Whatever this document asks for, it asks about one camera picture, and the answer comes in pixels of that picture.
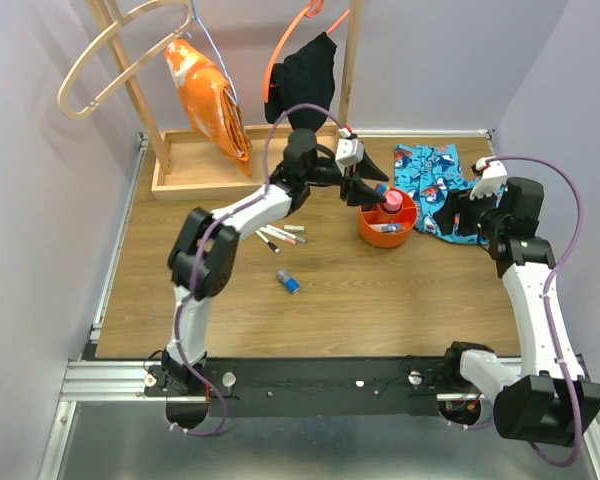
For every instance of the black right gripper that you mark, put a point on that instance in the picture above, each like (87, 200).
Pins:
(455, 203)

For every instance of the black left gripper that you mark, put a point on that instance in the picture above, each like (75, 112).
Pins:
(352, 188)

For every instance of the black highlighter blue cap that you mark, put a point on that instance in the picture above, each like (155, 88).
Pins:
(381, 188)

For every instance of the pink cap marker tube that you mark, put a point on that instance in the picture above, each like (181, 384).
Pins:
(394, 201)

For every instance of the peach cap white marker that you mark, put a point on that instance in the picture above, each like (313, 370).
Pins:
(278, 236)

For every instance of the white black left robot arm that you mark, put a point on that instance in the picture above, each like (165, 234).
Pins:
(203, 256)

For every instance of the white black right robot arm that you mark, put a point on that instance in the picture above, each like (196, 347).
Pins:
(550, 401)

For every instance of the orange round divided organizer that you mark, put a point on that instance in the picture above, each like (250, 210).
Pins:
(371, 219)

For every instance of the blue shark print cloth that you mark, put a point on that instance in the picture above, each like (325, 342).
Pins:
(428, 175)

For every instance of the grey white eraser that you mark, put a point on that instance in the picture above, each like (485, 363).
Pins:
(294, 228)

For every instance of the grey cap white marker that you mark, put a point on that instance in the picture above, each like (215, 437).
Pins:
(298, 239)

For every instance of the black cap whiteboard marker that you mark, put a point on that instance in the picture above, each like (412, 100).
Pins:
(273, 247)

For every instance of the black hanging garment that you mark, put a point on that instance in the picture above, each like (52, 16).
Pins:
(306, 76)

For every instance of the grey glue stick blue cap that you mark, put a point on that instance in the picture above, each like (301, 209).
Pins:
(288, 281)

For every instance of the wooden rack base tray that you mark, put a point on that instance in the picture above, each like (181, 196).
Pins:
(200, 171)

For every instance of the orange white folded cloth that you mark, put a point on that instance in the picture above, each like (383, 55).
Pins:
(209, 102)

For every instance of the wooden clothes rack posts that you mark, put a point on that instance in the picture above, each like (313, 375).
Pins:
(353, 14)

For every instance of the wooden clothes hanger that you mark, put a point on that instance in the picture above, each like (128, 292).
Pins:
(112, 21)

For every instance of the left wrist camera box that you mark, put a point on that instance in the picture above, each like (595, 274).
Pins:
(349, 152)

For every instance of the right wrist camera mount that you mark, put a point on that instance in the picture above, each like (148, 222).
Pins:
(491, 175)

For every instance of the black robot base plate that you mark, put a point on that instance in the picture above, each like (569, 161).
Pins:
(313, 386)

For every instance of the blue wire hanger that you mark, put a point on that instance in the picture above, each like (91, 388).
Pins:
(199, 21)

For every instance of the aluminium frame rail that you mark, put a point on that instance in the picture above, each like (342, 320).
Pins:
(88, 379)

